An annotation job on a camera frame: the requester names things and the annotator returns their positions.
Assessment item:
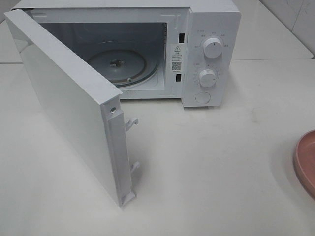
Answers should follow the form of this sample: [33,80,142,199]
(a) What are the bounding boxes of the pink round plate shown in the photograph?
[293,130,315,199]

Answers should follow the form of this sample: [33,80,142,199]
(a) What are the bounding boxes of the white microwave door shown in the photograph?
[5,10,138,207]

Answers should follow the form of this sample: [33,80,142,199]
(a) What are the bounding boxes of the glass microwave turntable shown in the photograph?
[87,49,159,87]

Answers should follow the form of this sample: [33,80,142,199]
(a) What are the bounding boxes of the white microwave oven body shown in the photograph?
[10,0,241,107]

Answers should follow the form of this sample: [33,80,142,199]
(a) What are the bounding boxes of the round white door release button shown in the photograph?
[195,92,211,104]

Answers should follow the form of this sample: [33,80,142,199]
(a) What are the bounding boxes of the white microwave knob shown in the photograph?
[199,69,217,88]
[202,36,223,59]

